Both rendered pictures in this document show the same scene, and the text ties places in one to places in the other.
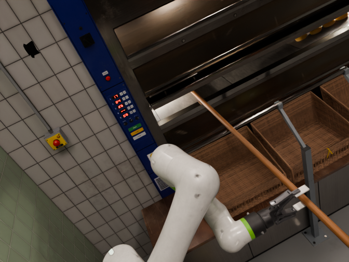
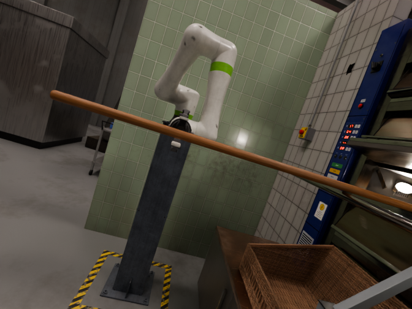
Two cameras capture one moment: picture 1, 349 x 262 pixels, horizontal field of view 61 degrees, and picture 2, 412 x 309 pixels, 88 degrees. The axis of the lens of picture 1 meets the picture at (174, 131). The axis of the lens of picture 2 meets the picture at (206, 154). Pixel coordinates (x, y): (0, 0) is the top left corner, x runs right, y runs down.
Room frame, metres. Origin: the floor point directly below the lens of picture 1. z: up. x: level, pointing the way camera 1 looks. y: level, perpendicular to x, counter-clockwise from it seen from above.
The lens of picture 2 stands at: (0.81, -1.09, 1.23)
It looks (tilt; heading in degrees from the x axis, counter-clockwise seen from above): 6 degrees down; 88
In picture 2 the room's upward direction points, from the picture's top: 19 degrees clockwise
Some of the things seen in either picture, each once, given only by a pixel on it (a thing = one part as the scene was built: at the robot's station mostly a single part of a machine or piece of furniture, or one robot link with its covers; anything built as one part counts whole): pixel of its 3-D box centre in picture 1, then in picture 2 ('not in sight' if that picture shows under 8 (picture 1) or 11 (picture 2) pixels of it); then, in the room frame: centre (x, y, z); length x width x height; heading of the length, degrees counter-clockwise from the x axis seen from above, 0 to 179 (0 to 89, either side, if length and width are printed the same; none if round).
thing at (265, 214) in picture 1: (270, 215); (180, 129); (0.72, -0.22, 1.20); 0.09 x 0.07 x 0.08; 96
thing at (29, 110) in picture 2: not in sight; (46, 81); (-2.48, 3.35, 1.13); 1.73 x 1.33 x 2.26; 96
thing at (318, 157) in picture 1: (303, 134); not in sight; (1.53, -0.85, 0.72); 0.56 x 0.49 x 0.28; 96
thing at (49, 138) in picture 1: (56, 139); (306, 133); (1.61, 0.68, 1.46); 0.10 x 0.07 x 0.10; 95
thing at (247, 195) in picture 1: (232, 172); (316, 295); (1.47, -0.26, 0.72); 0.56 x 0.49 x 0.28; 94
